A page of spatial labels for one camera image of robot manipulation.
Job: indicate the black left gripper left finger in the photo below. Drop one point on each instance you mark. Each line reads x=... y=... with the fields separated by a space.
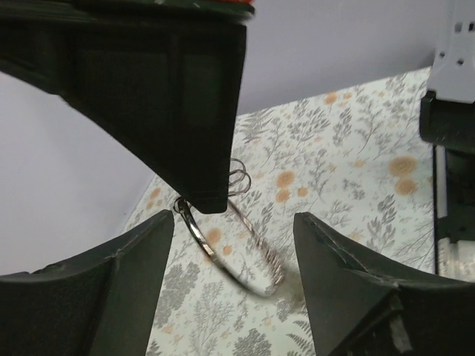
x=99 y=302

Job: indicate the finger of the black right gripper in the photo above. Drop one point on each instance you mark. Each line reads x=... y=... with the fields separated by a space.
x=161 y=77

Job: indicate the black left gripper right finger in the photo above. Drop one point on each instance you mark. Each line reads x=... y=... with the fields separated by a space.
x=360 y=302

